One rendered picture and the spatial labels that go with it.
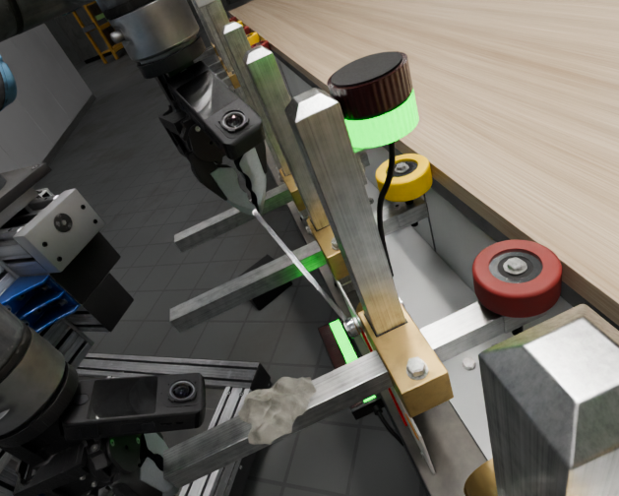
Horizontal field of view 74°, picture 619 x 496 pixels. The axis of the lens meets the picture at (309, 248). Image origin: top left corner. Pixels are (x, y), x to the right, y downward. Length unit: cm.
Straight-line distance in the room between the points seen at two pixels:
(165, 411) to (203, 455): 10
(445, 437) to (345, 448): 83
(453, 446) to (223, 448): 28
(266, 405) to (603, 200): 42
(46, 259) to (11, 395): 50
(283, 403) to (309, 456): 98
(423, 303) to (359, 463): 68
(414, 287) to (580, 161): 38
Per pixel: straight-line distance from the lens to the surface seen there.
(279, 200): 85
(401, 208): 66
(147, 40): 45
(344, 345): 68
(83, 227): 88
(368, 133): 32
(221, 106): 43
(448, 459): 57
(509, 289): 43
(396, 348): 44
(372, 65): 33
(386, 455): 135
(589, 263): 47
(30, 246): 84
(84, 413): 41
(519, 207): 53
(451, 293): 81
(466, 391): 70
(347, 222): 35
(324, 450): 141
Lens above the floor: 123
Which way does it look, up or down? 37 degrees down
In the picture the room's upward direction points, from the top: 25 degrees counter-clockwise
